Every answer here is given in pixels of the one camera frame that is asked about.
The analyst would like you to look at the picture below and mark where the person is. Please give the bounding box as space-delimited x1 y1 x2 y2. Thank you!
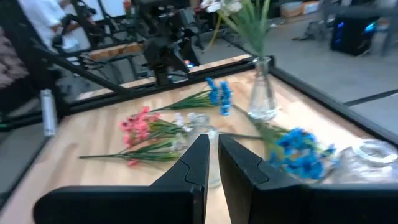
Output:
17 0 91 54

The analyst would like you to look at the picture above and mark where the black computer tower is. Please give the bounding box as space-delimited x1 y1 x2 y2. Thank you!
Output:
329 12 386 57

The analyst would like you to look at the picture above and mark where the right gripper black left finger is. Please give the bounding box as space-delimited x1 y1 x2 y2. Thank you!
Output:
32 133 211 224

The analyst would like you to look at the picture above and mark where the silver cylinder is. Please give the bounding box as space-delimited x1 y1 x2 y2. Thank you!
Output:
40 89 58 138

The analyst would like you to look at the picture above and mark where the diamond-cut clear glass vase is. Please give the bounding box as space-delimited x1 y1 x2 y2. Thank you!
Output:
334 138 398 185

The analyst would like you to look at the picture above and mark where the ribbed clear glass vase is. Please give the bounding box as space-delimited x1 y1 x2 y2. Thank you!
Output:
185 112 224 189

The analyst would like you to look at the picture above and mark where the conical clear glass vase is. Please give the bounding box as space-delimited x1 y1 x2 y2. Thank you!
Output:
247 55 279 121

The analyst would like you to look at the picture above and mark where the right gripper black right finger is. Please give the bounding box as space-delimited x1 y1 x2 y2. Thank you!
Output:
218 134 398 224

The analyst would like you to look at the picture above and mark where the white artificial flower bunch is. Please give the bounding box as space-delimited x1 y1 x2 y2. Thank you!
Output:
200 0 274 63
78 111 196 164

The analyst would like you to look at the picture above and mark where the blue artificial flower bunch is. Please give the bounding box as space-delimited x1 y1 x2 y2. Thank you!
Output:
151 77 234 118
231 104 340 182

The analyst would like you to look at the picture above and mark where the cardboard box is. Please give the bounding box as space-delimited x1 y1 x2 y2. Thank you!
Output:
279 0 321 18

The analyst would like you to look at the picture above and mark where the pink artificial flower bunch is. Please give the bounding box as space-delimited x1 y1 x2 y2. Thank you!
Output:
119 106 193 149

